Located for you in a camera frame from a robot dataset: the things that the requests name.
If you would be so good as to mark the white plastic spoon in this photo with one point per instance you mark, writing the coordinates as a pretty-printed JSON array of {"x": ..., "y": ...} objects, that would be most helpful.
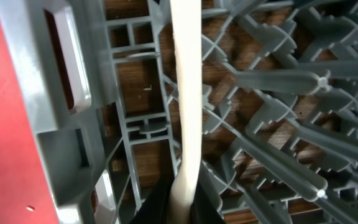
[{"x": 186, "y": 22}]

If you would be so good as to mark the grey dishwasher rack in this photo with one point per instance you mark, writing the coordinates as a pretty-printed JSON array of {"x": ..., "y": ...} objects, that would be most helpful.
[{"x": 280, "y": 105}]

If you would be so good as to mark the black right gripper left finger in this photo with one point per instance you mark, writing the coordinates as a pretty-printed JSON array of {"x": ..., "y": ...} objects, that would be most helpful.
[{"x": 154, "y": 209}]

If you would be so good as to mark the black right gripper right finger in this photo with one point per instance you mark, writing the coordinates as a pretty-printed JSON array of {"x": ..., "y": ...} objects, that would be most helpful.
[{"x": 202, "y": 210}]

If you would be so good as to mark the red plastic tray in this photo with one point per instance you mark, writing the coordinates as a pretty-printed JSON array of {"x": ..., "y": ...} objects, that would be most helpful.
[{"x": 24, "y": 196}]

